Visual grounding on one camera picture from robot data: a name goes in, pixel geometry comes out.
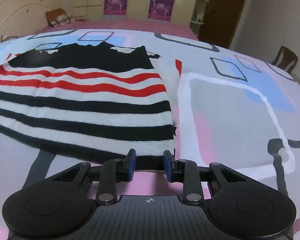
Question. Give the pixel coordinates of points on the orange plush toy pillow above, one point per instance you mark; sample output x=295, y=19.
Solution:
x=58, y=17

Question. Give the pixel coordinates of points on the pink poster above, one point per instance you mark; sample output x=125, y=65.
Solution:
x=115, y=7
x=160, y=10

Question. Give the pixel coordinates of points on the dark wooden chair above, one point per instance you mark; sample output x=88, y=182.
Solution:
x=286, y=59

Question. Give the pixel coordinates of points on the cream round headboard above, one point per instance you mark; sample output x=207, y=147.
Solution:
x=24, y=17

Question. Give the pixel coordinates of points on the corner shelf unit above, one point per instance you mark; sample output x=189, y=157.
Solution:
x=197, y=19

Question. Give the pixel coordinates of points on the patterned light blue bedspread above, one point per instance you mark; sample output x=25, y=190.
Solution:
x=238, y=119

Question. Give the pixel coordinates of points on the dark brown wooden door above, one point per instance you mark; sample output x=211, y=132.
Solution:
x=221, y=18

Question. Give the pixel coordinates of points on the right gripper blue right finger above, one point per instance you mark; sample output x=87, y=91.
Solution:
x=185, y=172

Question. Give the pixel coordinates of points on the small patterned pillow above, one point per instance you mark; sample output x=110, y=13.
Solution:
x=5, y=38

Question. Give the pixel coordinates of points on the lower right pink poster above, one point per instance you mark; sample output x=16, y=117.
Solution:
x=160, y=10

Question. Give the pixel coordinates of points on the lower left pink poster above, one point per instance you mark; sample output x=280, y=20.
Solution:
x=115, y=7

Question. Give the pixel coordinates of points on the striped knit child sweater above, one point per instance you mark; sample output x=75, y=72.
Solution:
x=92, y=103

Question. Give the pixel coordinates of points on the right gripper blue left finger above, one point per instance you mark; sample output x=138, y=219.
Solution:
x=115, y=171

